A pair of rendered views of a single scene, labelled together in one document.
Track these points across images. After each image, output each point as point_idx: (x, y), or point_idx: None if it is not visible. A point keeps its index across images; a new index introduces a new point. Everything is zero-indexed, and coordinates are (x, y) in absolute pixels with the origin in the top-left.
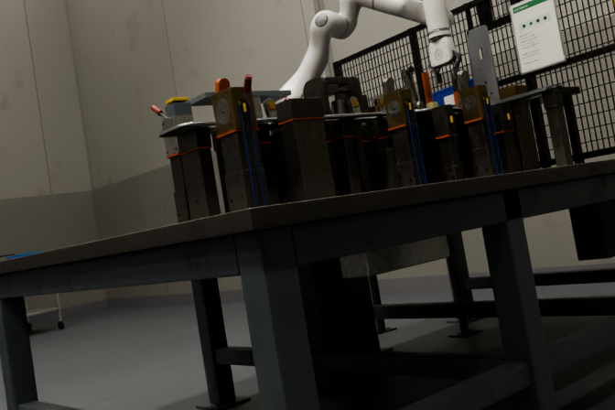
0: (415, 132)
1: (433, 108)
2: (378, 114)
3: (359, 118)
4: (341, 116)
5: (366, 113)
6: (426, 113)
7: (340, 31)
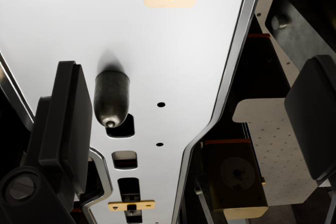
0: (247, 134)
1: (244, 121)
2: (147, 182)
3: (121, 195)
4: (150, 216)
5: (180, 202)
6: (124, 69)
7: None
